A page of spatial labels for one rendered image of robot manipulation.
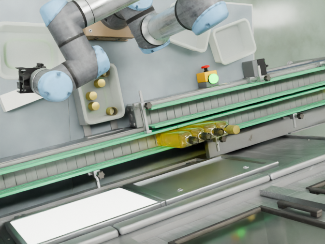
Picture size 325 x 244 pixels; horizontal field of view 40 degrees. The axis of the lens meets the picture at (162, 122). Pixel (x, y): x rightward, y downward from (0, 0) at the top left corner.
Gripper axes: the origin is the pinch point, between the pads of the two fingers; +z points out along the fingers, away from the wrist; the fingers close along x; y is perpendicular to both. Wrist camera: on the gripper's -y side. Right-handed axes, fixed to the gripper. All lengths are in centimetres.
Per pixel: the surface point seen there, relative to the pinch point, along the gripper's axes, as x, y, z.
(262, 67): 2, -115, 28
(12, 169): 31.5, 6.6, 9.5
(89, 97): 11.5, -27.3, 28.6
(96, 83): 6.4, -31.1, 30.4
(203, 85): 9, -83, 30
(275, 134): 34, -117, 19
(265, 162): 32, -76, -22
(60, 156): 29.3, -9.9, 10.7
